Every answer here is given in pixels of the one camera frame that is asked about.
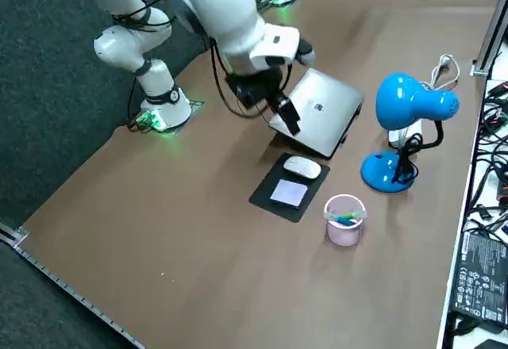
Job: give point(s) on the blue desk lamp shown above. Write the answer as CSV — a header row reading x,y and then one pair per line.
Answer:
x,y
401,95

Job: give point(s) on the silver laptop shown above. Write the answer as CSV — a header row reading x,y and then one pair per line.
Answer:
x,y
321,107

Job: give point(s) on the pink pen cup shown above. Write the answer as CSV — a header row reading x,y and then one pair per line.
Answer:
x,y
343,236

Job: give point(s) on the black labelled power adapter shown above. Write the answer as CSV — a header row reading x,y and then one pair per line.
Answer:
x,y
482,277

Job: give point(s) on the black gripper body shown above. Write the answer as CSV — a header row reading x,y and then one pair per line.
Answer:
x,y
258,89

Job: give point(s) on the green translucent ruler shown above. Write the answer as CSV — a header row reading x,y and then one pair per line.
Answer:
x,y
353,215

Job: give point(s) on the white power strip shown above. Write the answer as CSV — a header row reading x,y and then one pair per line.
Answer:
x,y
414,129

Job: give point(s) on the black mouse pad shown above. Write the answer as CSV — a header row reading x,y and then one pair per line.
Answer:
x,y
270,190

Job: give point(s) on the white computer mouse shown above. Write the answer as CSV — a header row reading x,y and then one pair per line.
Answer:
x,y
301,166

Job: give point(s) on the aluminium post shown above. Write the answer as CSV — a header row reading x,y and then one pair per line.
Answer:
x,y
490,27

